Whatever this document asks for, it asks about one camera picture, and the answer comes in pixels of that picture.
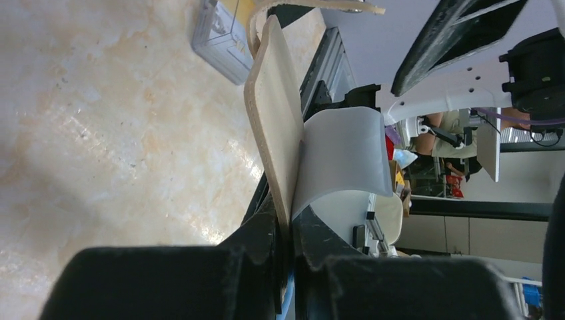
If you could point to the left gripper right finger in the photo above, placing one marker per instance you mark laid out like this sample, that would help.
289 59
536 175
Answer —
335 281

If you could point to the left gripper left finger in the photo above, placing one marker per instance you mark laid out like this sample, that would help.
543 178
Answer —
240 278

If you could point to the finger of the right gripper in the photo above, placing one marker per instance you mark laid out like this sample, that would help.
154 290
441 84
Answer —
455 30

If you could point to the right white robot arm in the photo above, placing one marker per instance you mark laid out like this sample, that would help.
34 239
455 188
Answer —
529 77

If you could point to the clear plastic card box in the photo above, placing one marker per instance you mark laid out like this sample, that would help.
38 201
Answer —
222 42

